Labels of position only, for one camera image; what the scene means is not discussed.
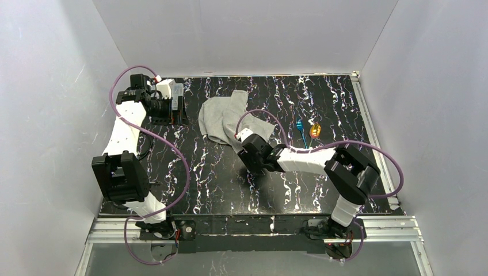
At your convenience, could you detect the grey cloth napkin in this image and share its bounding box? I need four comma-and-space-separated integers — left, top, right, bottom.
198, 90, 277, 148

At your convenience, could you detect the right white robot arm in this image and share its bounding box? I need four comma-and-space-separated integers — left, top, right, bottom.
236, 131, 380, 228

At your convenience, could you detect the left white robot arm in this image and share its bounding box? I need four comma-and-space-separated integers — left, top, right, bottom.
91, 74, 188, 224

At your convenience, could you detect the clear plastic organizer box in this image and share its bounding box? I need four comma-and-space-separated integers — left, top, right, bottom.
170, 83, 184, 110

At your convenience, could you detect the blue metallic fork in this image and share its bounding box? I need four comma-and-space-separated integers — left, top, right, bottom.
295, 119, 308, 148

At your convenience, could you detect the iridescent gold spoon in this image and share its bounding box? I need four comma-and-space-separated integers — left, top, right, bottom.
309, 123, 321, 147

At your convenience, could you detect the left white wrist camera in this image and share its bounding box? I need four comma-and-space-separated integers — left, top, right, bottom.
156, 79, 176, 99

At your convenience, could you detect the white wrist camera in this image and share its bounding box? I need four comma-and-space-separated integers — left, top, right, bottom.
235, 128, 254, 143
156, 79, 176, 99

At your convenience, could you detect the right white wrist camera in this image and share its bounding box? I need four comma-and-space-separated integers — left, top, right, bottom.
235, 128, 254, 143

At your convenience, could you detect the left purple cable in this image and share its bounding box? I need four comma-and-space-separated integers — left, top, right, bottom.
109, 64, 192, 266

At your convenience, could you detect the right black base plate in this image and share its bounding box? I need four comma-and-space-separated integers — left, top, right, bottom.
302, 217, 367, 242

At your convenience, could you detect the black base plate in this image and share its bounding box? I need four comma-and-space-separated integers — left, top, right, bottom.
135, 220, 196, 241
302, 217, 367, 242

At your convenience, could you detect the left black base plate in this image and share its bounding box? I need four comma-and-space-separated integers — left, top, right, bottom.
135, 220, 196, 241

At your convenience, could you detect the aluminium front rail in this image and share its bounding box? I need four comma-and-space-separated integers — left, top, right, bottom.
87, 214, 424, 244

